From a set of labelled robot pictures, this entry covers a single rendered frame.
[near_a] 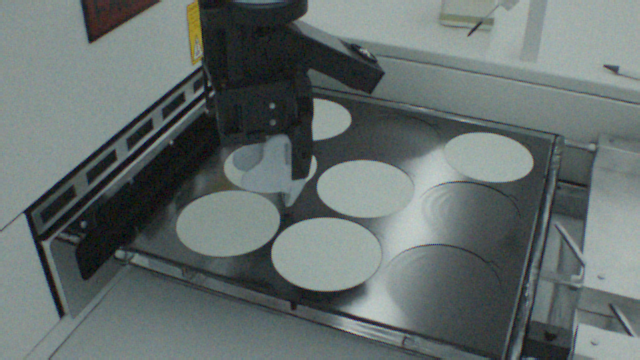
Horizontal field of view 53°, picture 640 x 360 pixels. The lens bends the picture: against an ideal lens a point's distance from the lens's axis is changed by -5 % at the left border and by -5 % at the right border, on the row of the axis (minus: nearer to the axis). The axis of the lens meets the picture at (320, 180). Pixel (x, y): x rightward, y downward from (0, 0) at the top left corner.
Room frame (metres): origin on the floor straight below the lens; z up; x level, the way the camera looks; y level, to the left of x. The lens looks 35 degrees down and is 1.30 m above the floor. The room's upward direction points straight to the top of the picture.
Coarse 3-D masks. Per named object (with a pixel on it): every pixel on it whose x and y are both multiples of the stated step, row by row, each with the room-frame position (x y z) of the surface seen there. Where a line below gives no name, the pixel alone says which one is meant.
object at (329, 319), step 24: (144, 264) 0.44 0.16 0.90; (168, 264) 0.44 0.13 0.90; (216, 288) 0.41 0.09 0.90; (240, 288) 0.41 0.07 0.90; (288, 312) 0.38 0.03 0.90; (312, 312) 0.38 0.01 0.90; (336, 312) 0.38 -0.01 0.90; (360, 336) 0.36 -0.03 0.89; (384, 336) 0.36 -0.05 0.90; (408, 336) 0.35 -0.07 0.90
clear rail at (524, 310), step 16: (560, 144) 0.64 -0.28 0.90; (560, 160) 0.61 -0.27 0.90; (544, 192) 0.55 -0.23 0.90; (544, 208) 0.52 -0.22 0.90; (544, 240) 0.47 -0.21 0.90; (528, 256) 0.45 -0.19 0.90; (528, 272) 0.43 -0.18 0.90; (528, 288) 0.40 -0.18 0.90; (528, 304) 0.39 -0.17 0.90; (528, 320) 0.37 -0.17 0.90; (512, 336) 0.35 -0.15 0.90; (512, 352) 0.33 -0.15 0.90
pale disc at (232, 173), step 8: (312, 160) 0.61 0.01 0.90; (224, 168) 0.59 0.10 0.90; (232, 168) 0.59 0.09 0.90; (312, 168) 0.59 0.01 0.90; (232, 176) 0.58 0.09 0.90; (240, 176) 0.58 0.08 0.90; (312, 176) 0.58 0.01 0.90; (240, 184) 0.56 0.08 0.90; (264, 192) 0.55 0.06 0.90; (272, 192) 0.55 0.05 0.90
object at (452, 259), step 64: (384, 128) 0.68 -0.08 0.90; (448, 128) 0.68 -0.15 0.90; (192, 192) 0.55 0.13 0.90; (256, 192) 0.55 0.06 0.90; (448, 192) 0.55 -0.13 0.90; (512, 192) 0.55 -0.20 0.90; (192, 256) 0.45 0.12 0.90; (256, 256) 0.45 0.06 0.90; (384, 256) 0.45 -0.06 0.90; (448, 256) 0.45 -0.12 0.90; (512, 256) 0.45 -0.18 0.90; (384, 320) 0.37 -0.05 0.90; (448, 320) 0.37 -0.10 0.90
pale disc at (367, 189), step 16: (336, 176) 0.58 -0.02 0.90; (352, 176) 0.58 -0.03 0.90; (368, 176) 0.58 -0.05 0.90; (384, 176) 0.58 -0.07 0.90; (400, 176) 0.58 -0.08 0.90; (320, 192) 0.55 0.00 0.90; (336, 192) 0.55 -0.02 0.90; (352, 192) 0.55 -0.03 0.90; (368, 192) 0.55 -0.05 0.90; (384, 192) 0.55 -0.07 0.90; (400, 192) 0.55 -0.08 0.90; (336, 208) 0.52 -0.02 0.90; (352, 208) 0.52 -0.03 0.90; (368, 208) 0.52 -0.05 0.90; (384, 208) 0.52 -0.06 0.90; (400, 208) 0.52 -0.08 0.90
